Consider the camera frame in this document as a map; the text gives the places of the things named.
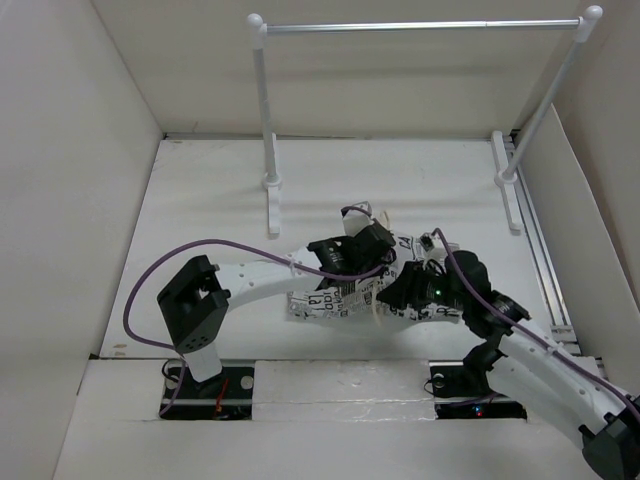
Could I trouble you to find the newspaper print trousers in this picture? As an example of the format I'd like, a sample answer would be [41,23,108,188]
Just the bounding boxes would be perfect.
[287,232,461,323]

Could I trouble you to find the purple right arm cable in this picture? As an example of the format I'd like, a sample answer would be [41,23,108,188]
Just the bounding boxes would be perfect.
[431,227,640,416]

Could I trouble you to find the beige clothes hanger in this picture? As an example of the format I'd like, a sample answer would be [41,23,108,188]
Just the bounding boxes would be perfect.
[371,210,391,328]

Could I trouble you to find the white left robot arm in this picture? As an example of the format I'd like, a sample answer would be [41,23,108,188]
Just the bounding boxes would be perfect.
[157,222,396,397]

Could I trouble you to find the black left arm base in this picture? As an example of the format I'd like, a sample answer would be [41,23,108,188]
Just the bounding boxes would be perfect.
[159,359,255,421]

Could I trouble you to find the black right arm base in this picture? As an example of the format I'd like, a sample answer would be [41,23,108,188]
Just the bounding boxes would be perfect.
[423,342,528,420]

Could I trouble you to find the white metal clothes rack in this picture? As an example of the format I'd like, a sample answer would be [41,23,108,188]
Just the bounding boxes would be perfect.
[240,2,604,238]

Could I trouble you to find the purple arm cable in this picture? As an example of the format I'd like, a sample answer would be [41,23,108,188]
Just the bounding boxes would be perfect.
[431,227,640,416]
[122,201,401,416]

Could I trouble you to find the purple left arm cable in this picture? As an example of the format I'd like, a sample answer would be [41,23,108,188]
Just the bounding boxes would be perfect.
[122,201,401,416]

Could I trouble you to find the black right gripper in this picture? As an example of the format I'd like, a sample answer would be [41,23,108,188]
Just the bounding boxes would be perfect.
[374,259,469,311]

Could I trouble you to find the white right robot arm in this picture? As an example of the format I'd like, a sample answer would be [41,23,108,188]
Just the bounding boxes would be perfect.
[377,250,639,479]

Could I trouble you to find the aluminium rail right side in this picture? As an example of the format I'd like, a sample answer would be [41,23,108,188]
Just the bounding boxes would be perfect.
[502,130,581,351]

